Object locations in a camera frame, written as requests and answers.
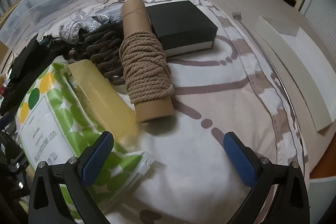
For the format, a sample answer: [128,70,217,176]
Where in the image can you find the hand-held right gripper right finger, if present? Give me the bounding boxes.
[223,131,310,224]

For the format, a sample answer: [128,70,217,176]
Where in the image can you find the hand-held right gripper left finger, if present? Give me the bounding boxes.
[28,131,114,224]

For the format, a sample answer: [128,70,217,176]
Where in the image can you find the green dotted wet wipes pack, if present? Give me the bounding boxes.
[14,63,154,216]

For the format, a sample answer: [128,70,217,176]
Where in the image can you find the yellow translucent plastic case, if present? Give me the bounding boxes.
[67,60,139,143]

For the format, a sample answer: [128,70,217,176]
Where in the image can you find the black stitched glove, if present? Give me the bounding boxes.
[10,38,53,88]

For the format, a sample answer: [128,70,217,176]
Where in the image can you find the white board piece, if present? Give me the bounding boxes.
[255,15,336,132]

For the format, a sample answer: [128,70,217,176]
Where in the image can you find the teal knitted item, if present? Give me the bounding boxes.
[43,35,57,47]

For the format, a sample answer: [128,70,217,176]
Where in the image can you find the metal back scratcher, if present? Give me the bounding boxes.
[232,11,265,56]

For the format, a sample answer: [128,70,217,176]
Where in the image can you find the black box with white base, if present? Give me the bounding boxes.
[146,0,218,58]

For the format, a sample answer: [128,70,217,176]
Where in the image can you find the beige bed sheet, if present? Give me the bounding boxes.
[184,0,336,174]

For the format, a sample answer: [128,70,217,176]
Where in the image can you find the cardboard tube with jute rope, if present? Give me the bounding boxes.
[119,0,176,123]

